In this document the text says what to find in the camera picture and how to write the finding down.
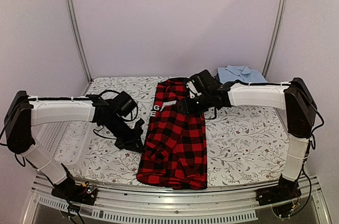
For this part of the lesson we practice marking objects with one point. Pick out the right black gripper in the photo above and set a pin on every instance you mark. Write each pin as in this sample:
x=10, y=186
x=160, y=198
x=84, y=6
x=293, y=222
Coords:
x=187, y=108

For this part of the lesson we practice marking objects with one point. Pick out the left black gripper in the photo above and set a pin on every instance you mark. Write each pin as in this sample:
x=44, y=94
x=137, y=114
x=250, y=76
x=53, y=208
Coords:
x=128, y=145

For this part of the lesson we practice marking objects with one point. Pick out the red black plaid shirt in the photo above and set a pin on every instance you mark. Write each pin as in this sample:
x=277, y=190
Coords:
x=175, y=153

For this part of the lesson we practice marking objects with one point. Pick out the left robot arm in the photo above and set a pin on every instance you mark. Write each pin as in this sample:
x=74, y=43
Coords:
x=28, y=111

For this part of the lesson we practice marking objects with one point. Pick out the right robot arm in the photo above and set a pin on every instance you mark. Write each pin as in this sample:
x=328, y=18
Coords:
x=204, y=92

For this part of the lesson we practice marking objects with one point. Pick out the light blue folded shirt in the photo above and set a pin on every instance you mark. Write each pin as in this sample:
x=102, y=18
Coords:
x=241, y=73

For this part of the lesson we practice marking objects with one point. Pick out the floral table cloth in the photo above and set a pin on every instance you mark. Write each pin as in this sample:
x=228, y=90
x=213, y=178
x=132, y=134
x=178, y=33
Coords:
x=245, y=145

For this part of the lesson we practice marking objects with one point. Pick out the white plastic basket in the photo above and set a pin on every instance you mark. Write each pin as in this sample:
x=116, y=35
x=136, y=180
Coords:
x=67, y=142

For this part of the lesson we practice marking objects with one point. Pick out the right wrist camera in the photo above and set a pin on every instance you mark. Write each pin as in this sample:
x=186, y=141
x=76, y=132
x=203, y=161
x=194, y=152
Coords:
x=193, y=92

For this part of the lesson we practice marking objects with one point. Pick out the aluminium front rail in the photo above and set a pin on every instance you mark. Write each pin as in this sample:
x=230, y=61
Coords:
x=118, y=203

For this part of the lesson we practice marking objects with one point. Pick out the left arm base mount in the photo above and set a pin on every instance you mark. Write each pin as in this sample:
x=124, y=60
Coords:
x=84, y=193

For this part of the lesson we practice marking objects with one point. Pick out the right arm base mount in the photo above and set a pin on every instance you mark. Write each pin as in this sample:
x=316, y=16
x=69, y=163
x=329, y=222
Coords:
x=282, y=198

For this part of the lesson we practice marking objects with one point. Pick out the right aluminium post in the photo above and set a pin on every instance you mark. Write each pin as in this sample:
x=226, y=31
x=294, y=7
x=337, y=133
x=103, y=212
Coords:
x=274, y=37

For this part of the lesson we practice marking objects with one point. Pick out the aluminium post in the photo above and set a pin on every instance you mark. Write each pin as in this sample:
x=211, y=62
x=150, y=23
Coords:
x=78, y=40
x=274, y=37

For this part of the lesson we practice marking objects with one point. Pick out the left aluminium post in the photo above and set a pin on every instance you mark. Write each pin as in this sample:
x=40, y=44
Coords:
x=78, y=40

